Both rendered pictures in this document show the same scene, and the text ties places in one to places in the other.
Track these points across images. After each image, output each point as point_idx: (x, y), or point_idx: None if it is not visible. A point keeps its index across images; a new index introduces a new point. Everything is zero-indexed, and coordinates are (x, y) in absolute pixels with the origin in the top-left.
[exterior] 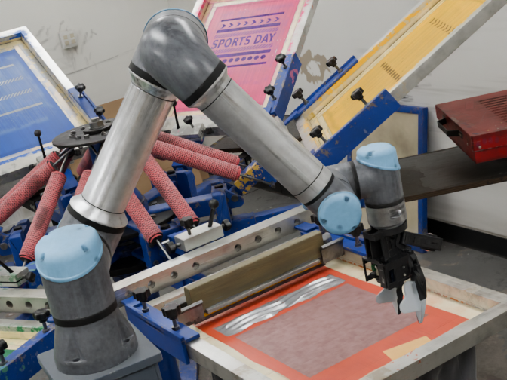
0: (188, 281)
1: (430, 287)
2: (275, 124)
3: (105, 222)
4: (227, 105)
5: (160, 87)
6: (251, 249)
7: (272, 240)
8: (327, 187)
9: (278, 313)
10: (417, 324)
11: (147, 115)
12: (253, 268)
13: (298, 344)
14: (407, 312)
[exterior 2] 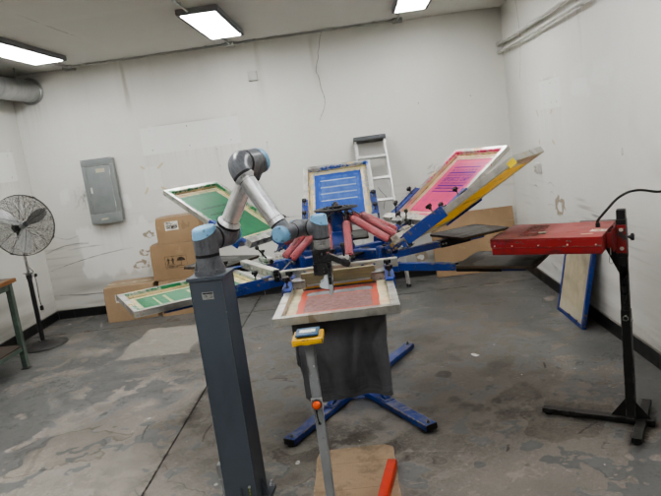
0: None
1: (389, 295)
2: (263, 195)
3: (224, 225)
4: (245, 185)
5: None
6: None
7: None
8: (276, 222)
9: (332, 293)
10: (363, 306)
11: (239, 187)
12: (333, 273)
13: (319, 303)
14: (322, 287)
